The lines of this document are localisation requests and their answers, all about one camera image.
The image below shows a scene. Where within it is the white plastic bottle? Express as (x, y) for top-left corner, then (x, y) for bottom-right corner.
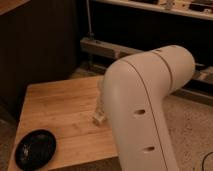
(93, 89), (106, 125)

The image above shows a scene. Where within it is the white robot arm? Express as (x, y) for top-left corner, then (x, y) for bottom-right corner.
(102, 45), (195, 171)

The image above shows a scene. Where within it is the wooden table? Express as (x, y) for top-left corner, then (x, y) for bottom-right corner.
(15, 76), (121, 171)

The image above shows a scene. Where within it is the metal pole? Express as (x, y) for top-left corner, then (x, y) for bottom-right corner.
(86, 0), (94, 40)

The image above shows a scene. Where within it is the wooden shelf beam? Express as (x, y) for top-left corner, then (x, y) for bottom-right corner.
(80, 37), (213, 85)

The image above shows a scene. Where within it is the upper wooden shelf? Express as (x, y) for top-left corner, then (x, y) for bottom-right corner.
(93, 0), (213, 21)

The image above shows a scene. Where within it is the black cable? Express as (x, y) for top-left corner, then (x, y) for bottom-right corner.
(201, 151), (213, 171)

